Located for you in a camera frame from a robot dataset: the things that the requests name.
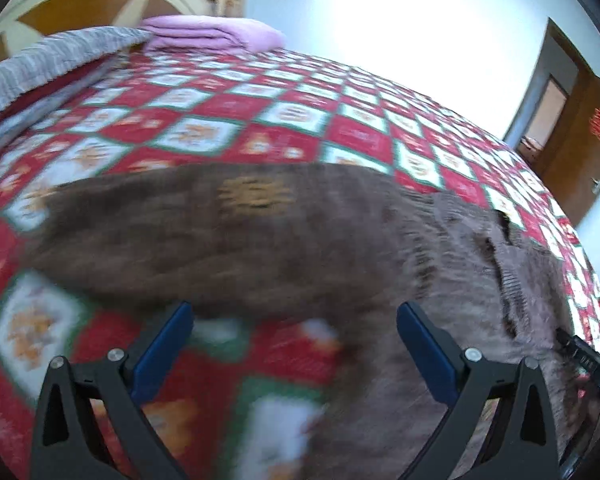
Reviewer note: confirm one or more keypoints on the brown knitted sweater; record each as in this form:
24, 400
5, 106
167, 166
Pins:
230, 245

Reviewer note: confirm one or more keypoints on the grey striped pillow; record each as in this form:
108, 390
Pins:
45, 62

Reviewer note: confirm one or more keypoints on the folded pink blanket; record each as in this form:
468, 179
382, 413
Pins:
210, 32

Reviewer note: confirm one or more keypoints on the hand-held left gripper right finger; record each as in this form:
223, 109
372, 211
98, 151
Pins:
426, 354

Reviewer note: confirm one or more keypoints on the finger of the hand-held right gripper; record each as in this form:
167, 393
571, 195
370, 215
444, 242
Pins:
587, 360

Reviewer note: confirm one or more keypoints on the brown wooden door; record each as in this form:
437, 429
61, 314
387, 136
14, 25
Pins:
577, 155

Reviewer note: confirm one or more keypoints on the red checkered printed quilt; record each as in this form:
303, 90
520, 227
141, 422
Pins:
290, 110

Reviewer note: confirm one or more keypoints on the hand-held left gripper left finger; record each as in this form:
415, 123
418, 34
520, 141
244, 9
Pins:
163, 344

